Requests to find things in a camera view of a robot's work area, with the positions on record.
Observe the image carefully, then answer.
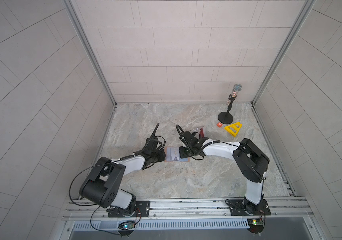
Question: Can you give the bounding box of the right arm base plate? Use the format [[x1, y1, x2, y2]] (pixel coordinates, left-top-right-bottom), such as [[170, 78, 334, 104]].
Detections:
[[225, 198, 271, 216]]

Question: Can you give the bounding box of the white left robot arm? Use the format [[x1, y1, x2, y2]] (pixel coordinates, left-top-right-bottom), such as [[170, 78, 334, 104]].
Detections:
[[79, 136, 166, 212]]

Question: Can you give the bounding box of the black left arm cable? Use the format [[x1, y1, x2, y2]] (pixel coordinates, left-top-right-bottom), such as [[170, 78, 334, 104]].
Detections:
[[68, 164, 106, 207]]

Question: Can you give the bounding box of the aluminium mounting rail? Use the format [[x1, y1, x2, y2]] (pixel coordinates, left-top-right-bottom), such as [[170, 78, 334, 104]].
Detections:
[[58, 197, 314, 221]]

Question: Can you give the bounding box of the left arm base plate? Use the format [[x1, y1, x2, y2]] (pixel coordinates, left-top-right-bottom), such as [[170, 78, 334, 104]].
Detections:
[[106, 201, 150, 218]]

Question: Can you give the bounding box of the left green circuit board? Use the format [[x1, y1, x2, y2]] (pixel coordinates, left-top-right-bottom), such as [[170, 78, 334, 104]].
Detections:
[[118, 221, 136, 231]]

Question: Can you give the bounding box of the clear acrylic card stand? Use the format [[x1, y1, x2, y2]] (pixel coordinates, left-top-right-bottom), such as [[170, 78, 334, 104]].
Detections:
[[196, 127, 204, 138]]

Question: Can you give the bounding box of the right circuit board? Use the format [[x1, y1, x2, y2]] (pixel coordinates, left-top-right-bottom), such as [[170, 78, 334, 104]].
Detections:
[[247, 219, 264, 234]]

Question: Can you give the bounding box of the yellow triangle block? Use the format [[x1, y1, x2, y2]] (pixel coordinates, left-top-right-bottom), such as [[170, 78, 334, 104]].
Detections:
[[224, 122, 242, 138]]

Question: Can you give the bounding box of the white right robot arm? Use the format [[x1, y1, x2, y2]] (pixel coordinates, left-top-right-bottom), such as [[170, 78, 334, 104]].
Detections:
[[176, 125, 270, 208]]

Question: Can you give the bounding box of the white ventilation grille strip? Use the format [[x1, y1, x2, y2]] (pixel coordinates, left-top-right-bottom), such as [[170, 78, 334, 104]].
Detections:
[[73, 219, 250, 232]]

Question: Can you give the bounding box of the black microphone stand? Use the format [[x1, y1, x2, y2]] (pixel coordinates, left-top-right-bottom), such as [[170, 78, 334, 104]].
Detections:
[[218, 84, 242, 125]]

